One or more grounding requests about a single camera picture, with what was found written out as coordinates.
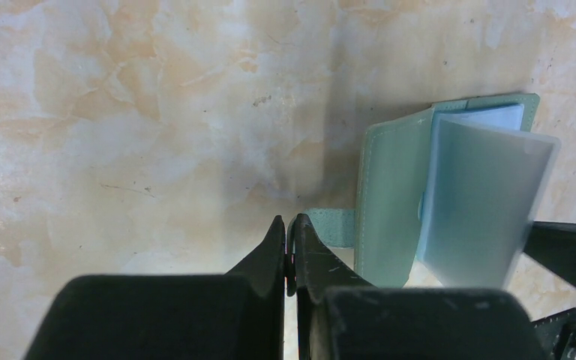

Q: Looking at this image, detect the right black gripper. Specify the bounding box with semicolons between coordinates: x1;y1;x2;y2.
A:
523;221;576;360

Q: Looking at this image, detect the green leather card holder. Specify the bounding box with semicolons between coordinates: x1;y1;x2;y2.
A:
307;93;560;289

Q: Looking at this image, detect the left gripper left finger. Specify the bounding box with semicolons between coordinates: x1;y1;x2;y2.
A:
25;217;286;359

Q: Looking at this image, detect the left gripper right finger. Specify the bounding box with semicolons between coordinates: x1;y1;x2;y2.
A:
287;214;545;359

